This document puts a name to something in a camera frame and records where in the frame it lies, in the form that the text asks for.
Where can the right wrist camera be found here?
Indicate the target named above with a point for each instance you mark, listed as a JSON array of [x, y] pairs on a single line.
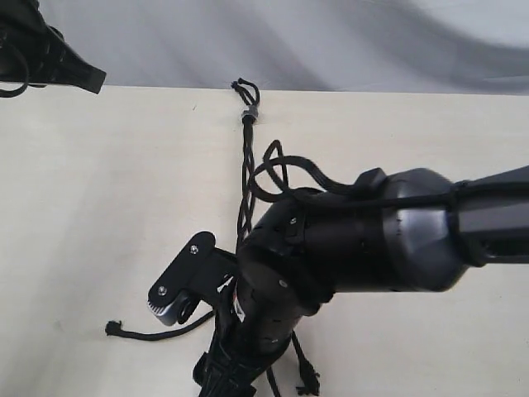
[[198, 273]]

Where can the silver metal ferrule collar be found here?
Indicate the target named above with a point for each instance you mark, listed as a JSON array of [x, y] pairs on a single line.
[[250, 115]]

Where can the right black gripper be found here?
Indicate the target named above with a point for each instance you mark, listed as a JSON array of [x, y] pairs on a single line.
[[253, 328]]

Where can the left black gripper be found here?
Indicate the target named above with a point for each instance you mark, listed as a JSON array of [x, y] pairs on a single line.
[[35, 53]]

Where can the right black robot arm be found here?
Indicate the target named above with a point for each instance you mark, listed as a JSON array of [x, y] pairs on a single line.
[[414, 231]]

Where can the grey backdrop cloth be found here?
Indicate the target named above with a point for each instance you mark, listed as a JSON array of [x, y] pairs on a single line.
[[373, 46]]

